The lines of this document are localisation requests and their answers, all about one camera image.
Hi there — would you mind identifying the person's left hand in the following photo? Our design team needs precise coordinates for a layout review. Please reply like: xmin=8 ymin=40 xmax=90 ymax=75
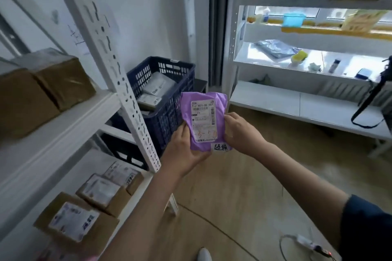
xmin=161 ymin=122 xmax=212 ymax=179

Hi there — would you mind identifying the person's right hand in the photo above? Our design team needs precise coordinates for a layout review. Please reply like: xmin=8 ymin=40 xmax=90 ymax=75
xmin=223 ymin=112 xmax=269 ymax=158

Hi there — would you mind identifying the purple labelled mailer parcel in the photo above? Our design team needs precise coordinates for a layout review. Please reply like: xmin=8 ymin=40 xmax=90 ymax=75
xmin=179 ymin=92 xmax=232 ymax=153

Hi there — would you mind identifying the person's right forearm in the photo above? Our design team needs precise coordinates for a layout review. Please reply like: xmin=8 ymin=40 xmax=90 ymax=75
xmin=257 ymin=142 xmax=350 ymax=253

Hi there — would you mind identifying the person's left forearm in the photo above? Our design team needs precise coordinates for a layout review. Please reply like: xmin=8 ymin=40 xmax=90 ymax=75
xmin=99 ymin=167 xmax=191 ymax=261

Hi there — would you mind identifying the blue plastic crate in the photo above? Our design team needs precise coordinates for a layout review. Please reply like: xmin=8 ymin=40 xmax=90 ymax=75
xmin=110 ymin=56 xmax=196 ymax=158

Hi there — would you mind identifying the small dark stool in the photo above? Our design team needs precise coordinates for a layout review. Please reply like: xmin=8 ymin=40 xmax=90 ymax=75
xmin=194 ymin=79 xmax=209 ymax=94

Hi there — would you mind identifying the white metal shelf by window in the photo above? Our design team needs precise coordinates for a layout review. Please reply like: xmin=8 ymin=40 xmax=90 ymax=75
xmin=222 ymin=0 xmax=392 ymax=160

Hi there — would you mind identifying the grey mailer parcel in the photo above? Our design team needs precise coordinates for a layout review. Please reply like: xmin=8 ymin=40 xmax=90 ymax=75
xmin=136 ymin=93 xmax=163 ymax=112
xmin=142 ymin=71 xmax=177 ymax=97

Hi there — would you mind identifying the dark plastic crate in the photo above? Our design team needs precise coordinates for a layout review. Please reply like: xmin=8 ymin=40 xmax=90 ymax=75
xmin=100 ymin=132 xmax=150 ymax=170

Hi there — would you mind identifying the small labelled cardboard box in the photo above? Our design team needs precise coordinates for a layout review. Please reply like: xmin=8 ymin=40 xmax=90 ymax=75
xmin=102 ymin=161 xmax=145 ymax=196

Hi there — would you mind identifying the white perforated metal shelf rack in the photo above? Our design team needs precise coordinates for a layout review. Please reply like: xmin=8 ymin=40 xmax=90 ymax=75
xmin=0 ymin=0 xmax=179 ymax=261

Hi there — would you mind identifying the silver grey mailer bag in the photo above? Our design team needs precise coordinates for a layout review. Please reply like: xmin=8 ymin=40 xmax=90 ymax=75
xmin=254 ymin=39 xmax=302 ymax=60

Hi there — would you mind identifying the yellow sponge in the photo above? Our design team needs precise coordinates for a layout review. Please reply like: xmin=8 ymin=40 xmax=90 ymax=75
xmin=291 ymin=50 xmax=308 ymax=64

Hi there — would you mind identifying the medium labelled cardboard box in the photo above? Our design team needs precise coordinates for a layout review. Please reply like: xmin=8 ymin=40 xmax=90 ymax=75
xmin=76 ymin=173 xmax=132 ymax=218

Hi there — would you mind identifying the white plastic bottle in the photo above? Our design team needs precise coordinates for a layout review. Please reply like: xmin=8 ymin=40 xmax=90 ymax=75
xmin=255 ymin=7 xmax=272 ymax=24

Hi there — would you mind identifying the teal plastic box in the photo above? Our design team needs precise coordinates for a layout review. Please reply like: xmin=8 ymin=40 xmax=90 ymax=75
xmin=281 ymin=12 xmax=307 ymax=28

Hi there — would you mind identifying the white radiator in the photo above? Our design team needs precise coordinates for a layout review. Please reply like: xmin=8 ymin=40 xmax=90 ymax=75
xmin=318 ymin=81 xmax=392 ymax=109

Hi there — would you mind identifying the white shoe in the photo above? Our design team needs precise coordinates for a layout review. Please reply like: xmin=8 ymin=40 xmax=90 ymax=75
xmin=196 ymin=247 xmax=214 ymax=261

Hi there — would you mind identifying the brown taped cardboard box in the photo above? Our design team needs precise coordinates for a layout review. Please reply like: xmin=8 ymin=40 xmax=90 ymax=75
xmin=12 ymin=48 xmax=97 ymax=112

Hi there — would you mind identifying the small blue box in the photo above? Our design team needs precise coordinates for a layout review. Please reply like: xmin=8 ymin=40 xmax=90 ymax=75
xmin=355 ymin=68 xmax=373 ymax=80

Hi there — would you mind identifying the large labelled cardboard box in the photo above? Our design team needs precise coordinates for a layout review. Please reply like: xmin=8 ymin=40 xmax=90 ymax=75
xmin=34 ymin=192 xmax=120 ymax=256

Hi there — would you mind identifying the yellow-green paper box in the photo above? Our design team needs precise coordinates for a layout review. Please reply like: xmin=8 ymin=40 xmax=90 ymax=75
xmin=341 ymin=9 xmax=388 ymax=33

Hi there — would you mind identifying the large plain cardboard box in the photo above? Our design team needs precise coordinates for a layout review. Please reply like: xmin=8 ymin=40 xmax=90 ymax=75
xmin=0 ymin=66 xmax=61 ymax=141

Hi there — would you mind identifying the dark blue sleeve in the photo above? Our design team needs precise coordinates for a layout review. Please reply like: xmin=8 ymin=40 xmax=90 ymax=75
xmin=338 ymin=195 xmax=392 ymax=261

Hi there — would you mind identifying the thin dark floor cable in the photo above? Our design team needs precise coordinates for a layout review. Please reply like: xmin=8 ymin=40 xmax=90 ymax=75
xmin=177 ymin=203 xmax=261 ymax=261

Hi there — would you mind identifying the black tripod with strap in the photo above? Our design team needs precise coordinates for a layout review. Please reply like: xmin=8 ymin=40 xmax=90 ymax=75
xmin=350 ymin=55 xmax=392 ymax=130

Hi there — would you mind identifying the white power adapter with cable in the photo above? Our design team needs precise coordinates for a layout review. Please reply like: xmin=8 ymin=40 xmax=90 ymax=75
xmin=279 ymin=234 xmax=334 ymax=261

